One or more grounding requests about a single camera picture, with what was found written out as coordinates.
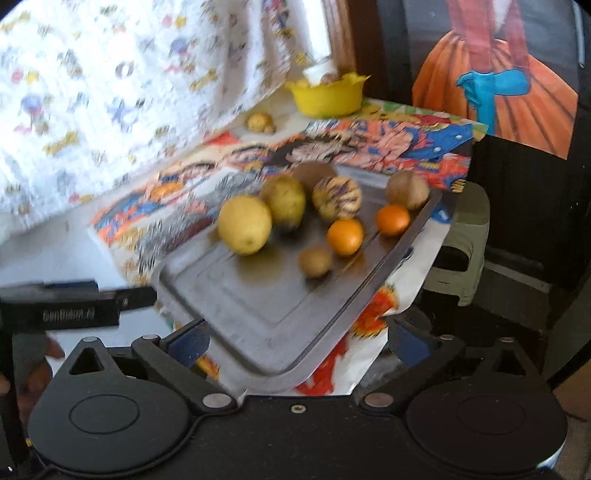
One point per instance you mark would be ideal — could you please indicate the orange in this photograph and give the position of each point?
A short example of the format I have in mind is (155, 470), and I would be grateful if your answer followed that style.
(345, 237)
(393, 219)

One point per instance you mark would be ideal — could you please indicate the grey metal tray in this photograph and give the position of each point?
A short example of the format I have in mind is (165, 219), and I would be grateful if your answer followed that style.
(258, 300)

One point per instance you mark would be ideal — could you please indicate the cartoon printed tablecloth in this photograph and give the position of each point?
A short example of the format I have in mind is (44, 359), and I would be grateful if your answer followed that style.
(406, 138)

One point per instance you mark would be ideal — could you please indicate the white cartoon printed blanket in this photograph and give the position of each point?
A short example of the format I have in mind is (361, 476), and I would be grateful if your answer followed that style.
(92, 92)

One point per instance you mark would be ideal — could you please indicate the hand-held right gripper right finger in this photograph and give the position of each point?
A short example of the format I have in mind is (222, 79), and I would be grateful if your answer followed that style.
(408, 342)

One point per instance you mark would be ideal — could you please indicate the white cup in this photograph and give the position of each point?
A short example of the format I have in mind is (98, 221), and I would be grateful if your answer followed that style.
(318, 74)

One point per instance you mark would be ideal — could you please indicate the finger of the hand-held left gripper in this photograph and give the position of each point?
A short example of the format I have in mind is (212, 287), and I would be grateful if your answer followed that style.
(138, 297)

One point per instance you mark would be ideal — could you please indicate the yellow-green oval fruit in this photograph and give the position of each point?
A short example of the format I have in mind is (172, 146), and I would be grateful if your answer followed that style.
(284, 199)

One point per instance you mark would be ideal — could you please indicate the green plastic stool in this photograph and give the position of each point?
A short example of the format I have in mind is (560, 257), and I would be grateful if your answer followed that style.
(471, 217)

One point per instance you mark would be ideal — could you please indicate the yellow lemon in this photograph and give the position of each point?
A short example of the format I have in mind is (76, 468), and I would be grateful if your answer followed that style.
(244, 225)

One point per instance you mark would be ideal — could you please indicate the striped pepino melon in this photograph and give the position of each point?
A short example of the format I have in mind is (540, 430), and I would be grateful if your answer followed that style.
(332, 78)
(337, 197)

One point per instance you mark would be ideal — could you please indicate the wall poster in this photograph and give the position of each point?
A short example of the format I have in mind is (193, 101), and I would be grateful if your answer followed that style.
(531, 106)

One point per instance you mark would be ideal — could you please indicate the brown kiwi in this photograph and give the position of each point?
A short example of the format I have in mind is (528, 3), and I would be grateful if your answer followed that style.
(314, 173)
(407, 190)

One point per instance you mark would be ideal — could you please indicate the yellow plastic bowl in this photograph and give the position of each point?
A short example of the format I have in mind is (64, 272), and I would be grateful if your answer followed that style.
(328, 99)

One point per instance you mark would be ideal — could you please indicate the person's left hand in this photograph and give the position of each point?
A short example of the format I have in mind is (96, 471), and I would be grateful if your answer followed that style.
(53, 350)

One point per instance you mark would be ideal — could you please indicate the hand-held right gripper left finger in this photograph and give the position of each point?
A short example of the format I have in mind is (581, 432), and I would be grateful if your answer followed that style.
(194, 337)

